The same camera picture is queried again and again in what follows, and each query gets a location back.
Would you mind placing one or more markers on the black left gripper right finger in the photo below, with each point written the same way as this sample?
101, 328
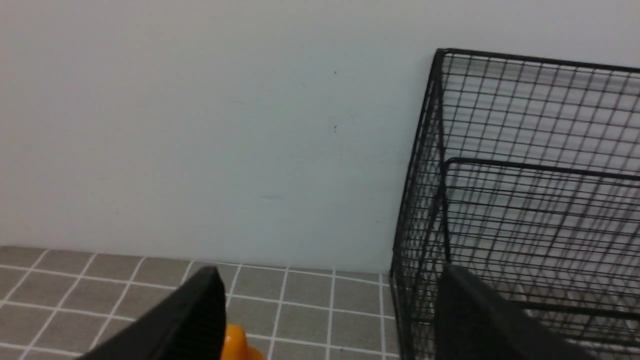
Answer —
473, 322

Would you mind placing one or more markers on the black wire mesh rack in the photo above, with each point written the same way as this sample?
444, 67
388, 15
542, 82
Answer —
525, 171

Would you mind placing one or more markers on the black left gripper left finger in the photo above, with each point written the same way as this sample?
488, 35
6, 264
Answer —
189, 324

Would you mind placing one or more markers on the dark sauce bottle orange cap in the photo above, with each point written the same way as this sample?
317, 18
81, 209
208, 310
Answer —
236, 345

